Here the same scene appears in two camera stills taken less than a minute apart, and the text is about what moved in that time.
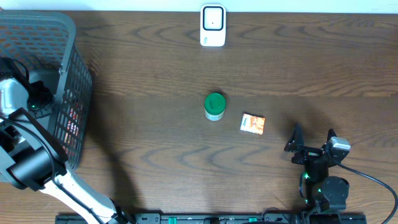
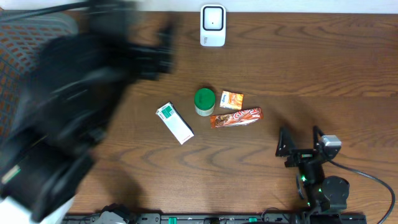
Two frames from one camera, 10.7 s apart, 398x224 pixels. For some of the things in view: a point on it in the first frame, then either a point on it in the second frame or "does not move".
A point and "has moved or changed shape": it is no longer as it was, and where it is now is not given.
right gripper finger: [330, 134] → [316, 132]
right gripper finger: [296, 139] → [286, 142]
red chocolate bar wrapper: [72, 130] has moved or changed shape
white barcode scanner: [213, 25] does not move
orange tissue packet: [252, 124] → [231, 100]
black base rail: [74, 218] does not move
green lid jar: [214, 105] → [204, 101]
